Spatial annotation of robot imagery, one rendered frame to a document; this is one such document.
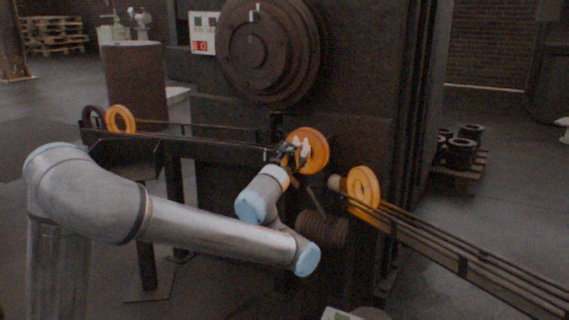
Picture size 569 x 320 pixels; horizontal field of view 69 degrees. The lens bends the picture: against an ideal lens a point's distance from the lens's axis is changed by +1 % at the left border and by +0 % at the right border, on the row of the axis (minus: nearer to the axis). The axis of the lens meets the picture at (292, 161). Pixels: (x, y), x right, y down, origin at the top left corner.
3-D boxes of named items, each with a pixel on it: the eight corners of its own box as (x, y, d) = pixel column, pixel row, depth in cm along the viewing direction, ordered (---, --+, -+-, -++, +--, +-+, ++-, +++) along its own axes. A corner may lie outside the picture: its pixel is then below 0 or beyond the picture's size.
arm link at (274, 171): (284, 200, 118) (256, 193, 122) (292, 190, 122) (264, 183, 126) (281, 176, 113) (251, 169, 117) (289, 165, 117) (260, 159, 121)
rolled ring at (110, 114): (123, 148, 217) (128, 146, 220) (135, 124, 207) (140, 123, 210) (100, 123, 219) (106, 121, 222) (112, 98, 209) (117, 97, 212)
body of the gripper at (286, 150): (304, 141, 125) (285, 164, 116) (307, 164, 130) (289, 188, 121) (282, 138, 128) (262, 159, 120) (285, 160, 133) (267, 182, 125)
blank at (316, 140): (286, 125, 140) (281, 128, 137) (328, 128, 132) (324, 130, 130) (289, 169, 144) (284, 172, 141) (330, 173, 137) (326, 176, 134)
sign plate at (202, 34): (194, 52, 192) (191, 11, 185) (241, 56, 181) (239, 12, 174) (191, 52, 190) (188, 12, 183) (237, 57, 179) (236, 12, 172)
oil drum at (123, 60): (142, 116, 486) (132, 38, 454) (181, 124, 461) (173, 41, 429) (100, 129, 437) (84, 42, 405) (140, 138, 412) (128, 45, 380)
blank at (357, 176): (361, 214, 143) (353, 216, 142) (350, 172, 146) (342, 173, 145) (385, 207, 129) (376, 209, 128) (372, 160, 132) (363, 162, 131)
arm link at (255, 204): (236, 225, 114) (227, 197, 109) (260, 196, 123) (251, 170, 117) (265, 231, 110) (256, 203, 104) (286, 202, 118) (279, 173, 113)
